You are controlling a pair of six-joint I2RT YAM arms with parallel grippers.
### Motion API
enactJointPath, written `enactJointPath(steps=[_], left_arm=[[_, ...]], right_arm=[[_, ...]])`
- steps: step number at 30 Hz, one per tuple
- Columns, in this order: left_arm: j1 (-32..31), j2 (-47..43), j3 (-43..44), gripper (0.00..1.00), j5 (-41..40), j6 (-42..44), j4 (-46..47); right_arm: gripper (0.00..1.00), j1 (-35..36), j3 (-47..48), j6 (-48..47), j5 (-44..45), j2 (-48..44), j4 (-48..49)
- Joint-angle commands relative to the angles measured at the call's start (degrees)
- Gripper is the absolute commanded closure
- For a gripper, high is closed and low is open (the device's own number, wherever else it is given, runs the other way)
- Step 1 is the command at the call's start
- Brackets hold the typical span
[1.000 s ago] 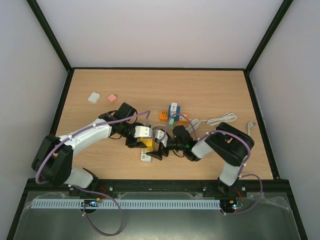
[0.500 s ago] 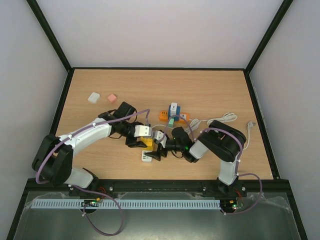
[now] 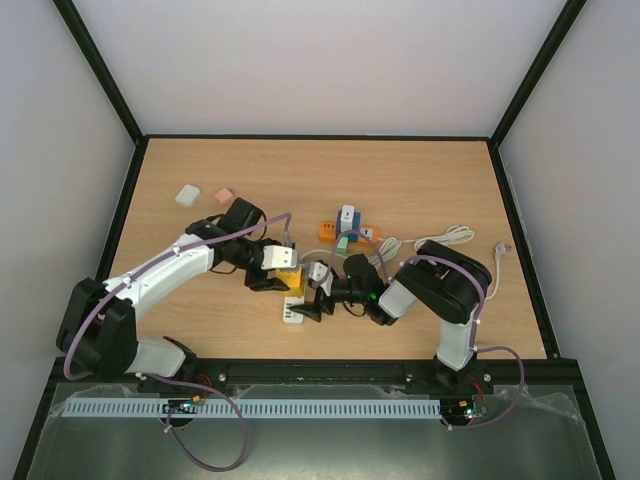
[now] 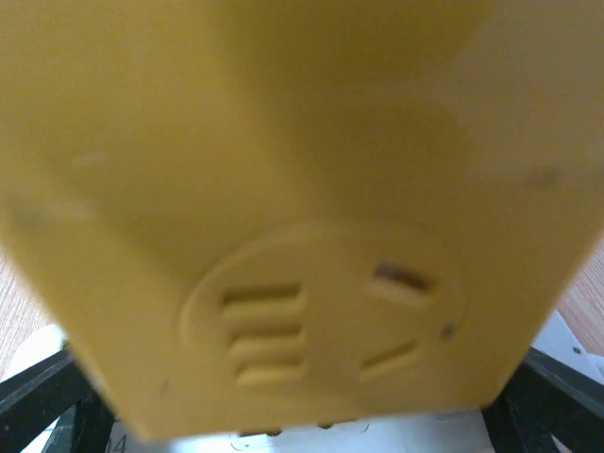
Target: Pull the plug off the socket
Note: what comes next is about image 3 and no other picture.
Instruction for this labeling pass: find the yellow cube socket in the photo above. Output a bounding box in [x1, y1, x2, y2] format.
[276, 268, 305, 298]

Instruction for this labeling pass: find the white power strip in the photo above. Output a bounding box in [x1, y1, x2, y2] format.
[282, 294, 307, 325]

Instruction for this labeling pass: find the pink plug charger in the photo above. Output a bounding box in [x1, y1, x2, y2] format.
[214, 188, 234, 204]

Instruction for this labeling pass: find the white square plug adapter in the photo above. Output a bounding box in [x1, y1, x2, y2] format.
[175, 184, 201, 207]

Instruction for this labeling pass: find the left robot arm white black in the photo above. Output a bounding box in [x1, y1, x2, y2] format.
[56, 198, 298, 381]

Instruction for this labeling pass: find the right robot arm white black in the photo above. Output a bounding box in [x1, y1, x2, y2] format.
[288, 240, 492, 392]

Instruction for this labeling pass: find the blue cube socket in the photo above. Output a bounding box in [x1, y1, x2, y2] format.
[336, 210, 361, 234]

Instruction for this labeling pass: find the green usb adapter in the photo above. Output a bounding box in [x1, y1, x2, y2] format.
[336, 236, 349, 256]

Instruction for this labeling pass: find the orange power strip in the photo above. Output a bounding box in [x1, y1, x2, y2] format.
[318, 221, 380, 248]

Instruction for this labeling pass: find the white charger on blue cube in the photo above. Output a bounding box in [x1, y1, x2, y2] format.
[339, 204, 355, 232]

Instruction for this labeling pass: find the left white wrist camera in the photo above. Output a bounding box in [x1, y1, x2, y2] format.
[261, 245, 299, 271]

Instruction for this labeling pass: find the white power strip cable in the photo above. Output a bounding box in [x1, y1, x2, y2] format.
[299, 248, 336, 266]

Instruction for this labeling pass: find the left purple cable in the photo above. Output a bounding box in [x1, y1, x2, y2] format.
[64, 213, 296, 472]

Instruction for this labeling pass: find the purple cable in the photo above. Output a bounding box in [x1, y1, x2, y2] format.
[325, 229, 526, 432]
[64, 213, 296, 472]

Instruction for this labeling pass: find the light blue slotted cable duct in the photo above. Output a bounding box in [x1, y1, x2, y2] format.
[61, 398, 441, 420]

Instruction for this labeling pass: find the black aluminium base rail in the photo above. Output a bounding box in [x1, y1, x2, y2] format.
[49, 354, 581, 396]

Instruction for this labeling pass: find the orange strip white cable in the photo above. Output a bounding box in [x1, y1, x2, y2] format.
[369, 224, 511, 301]

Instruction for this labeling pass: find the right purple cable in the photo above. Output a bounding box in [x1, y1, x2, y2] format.
[325, 229, 526, 432]

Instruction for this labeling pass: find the black enclosure frame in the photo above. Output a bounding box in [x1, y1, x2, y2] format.
[9, 0, 617, 480]

